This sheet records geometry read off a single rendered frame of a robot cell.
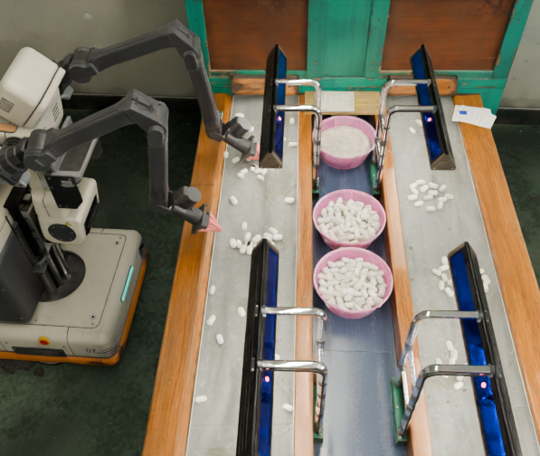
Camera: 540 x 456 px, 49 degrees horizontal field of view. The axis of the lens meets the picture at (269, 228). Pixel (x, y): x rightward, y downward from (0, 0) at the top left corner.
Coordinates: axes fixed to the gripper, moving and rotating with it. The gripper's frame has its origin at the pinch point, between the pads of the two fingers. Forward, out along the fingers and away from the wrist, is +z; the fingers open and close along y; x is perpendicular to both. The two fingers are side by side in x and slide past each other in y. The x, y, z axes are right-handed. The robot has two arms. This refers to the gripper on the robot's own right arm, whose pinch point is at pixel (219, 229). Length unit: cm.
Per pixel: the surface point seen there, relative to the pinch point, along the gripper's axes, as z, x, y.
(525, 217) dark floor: 165, -36, 80
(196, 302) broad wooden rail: -0.6, 7.6, -27.2
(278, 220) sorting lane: 20.1, -7.6, 11.2
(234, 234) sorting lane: 8.3, 2.6, 3.9
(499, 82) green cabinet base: 86, -76, 85
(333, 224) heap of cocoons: 35.5, -21.0, 9.3
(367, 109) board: 45, -35, 72
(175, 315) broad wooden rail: -5.4, 11.5, -32.3
